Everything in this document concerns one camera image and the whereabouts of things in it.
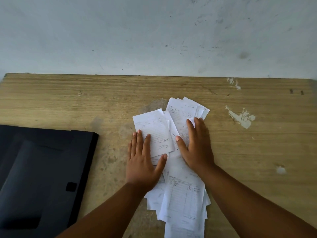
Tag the person's right hand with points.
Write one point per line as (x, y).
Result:
(198, 151)

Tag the person's left hand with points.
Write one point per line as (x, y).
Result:
(140, 169)

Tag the person's left middle finger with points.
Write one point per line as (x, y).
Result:
(139, 143)

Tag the person's left thumb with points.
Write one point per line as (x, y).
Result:
(161, 164)

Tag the person's right thumb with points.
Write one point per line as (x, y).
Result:
(182, 148)

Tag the person's right middle finger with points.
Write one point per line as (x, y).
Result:
(200, 128)

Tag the person's left little finger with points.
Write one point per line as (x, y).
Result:
(129, 151)

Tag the pile of white paper slips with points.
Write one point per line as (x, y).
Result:
(183, 195)

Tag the person's right forearm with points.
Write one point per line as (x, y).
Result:
(250, 208)

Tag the person's left forearm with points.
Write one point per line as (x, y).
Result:
(106, 213)

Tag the black plastic panel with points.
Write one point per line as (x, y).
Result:
(42, 180)

